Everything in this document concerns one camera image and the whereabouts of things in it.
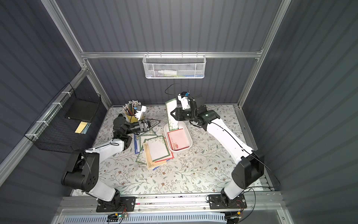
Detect coloured pencils bunch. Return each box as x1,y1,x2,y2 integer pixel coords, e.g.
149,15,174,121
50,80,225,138
123,100,141,116

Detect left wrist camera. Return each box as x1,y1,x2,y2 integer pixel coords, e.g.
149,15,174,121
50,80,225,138
134,105,147,120

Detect blue floral stationery paper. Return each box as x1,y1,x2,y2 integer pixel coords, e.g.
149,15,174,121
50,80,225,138
133,134,140,155

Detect black wire wall basket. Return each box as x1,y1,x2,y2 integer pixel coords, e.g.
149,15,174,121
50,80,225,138
25,85,106,153

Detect black notebook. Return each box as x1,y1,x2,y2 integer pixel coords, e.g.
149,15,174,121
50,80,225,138
65,99,98,122

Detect white glue bottle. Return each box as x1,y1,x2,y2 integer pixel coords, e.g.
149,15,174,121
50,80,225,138
158,70,178,76

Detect yellow sticky notes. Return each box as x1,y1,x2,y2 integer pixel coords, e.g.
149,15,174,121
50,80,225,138
75,121,88,133

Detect beige stationery paper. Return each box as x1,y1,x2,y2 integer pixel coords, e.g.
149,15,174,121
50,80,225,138
143,143,167,170

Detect yellow pencil cup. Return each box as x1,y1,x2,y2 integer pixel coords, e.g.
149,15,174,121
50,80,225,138
126,114,139,123

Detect floral table mat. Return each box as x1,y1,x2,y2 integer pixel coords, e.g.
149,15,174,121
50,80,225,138
94,105,245,195

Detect white ribbed cable duct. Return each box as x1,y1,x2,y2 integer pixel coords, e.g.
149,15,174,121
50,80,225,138
63,212,227,224

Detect green floral stationery paper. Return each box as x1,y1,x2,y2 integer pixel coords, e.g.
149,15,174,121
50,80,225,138
139,130,157,151

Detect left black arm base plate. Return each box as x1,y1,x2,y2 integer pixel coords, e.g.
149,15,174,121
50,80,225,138
96,197,136,213

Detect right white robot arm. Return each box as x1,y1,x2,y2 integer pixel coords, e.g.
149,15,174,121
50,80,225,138
166,93,264,201

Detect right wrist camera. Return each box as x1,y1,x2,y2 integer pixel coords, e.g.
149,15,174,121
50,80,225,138
178,91,191,110

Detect white wire mesh basket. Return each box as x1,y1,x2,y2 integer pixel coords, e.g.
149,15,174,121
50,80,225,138
142,55,207,79

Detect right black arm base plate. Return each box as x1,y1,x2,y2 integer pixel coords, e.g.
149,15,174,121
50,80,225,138
206,194,247,210

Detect aluminium front rail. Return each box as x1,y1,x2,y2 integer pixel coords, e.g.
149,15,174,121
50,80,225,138
55,191,286,216

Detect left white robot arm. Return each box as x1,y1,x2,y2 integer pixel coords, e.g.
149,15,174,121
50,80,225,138
61,114,160,202

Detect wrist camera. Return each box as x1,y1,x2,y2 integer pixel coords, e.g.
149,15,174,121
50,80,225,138
178,91,191,110
134,105,147,120

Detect white plastic storage box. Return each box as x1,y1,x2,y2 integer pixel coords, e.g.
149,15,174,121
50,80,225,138
164,121,193,155

